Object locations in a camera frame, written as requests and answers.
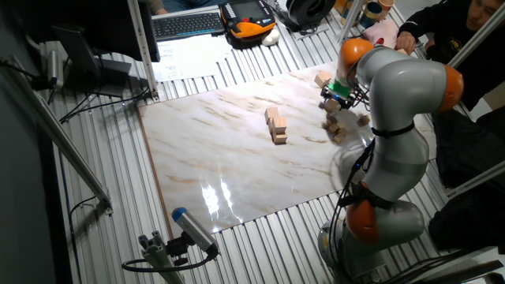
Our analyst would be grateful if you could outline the thin black cable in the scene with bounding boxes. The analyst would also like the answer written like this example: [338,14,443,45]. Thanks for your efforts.
[67,195,99,284]

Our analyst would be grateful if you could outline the black camera cable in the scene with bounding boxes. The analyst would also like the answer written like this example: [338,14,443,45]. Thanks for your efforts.
[121,246,219,274]

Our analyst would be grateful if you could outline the person right hand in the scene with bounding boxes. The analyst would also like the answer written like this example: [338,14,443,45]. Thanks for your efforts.
[395,31,417,54]

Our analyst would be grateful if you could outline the black fabric bag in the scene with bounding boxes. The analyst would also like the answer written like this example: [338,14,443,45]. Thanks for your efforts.
[428,94,505,190]
[428,185,505,256]

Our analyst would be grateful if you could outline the person in black hoodie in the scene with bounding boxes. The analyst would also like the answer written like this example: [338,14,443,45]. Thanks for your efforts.
[395,0,505,111]

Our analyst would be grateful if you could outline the black desk cables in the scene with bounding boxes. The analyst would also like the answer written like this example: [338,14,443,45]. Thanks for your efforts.
[58,85,152,124]

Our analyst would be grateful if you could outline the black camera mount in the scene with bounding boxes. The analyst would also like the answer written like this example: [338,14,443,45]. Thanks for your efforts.
[165,231,191,267]

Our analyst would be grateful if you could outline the person right forearm black sleeve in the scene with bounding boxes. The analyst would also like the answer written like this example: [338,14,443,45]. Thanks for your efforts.
[397,9,469,40]

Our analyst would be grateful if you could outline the marble pattern board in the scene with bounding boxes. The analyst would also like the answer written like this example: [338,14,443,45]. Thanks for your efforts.
[137,61,438,234]

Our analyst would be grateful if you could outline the printed white paper sheet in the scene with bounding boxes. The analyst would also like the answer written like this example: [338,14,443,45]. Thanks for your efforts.
[151,34,234,83]

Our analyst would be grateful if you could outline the short aluminium profile stub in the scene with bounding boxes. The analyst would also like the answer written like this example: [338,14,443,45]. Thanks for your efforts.
[137,230,186,284]

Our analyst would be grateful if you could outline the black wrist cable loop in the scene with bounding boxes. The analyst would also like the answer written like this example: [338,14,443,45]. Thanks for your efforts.
[350,80,372,114]

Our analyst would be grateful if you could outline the black computer monitor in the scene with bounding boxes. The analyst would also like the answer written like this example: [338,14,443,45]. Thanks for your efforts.
[9,0,161,63]

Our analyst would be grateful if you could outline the teal cylinder can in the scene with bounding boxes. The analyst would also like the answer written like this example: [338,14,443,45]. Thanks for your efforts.
[357,2,383,29]

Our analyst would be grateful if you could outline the black computer keyboard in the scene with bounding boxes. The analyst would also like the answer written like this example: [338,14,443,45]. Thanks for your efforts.
[151,11,226,43]

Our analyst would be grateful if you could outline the seated person blue jeans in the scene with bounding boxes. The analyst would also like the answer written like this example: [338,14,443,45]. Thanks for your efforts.
[140,0,228,16]

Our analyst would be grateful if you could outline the silver cylindrical device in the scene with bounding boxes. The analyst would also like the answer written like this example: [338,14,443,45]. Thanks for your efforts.
[47,50,65,91]

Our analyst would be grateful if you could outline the tan paper cup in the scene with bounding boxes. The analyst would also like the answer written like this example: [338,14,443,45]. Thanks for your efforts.
[377,0,395,21]

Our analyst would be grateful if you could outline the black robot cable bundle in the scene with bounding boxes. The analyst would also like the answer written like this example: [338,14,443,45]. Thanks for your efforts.
[327,137,376,283]

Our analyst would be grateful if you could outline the grey camera blue cap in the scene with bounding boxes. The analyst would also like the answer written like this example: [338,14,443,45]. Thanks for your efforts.
[171,207,220,257]

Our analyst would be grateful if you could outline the aluminium profile beam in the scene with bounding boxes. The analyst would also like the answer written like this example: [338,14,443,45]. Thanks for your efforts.
[125,0,159,102]
[445,159,505,199]
[447,2,505,69]
[337,0,366,43]
[0,54,114,216]

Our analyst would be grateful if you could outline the black monitor stand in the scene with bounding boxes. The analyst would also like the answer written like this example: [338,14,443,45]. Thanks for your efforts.
[52,25,150,99]

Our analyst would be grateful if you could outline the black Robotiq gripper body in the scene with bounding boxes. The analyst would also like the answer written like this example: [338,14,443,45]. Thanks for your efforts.
[321,87,356,108]

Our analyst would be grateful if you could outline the pink cloth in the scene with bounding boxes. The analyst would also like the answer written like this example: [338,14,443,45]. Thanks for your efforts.
[362,18,400,49]

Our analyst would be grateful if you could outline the orange black teach pendant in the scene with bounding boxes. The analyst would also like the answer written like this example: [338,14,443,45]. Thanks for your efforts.
[219,0,277,50]

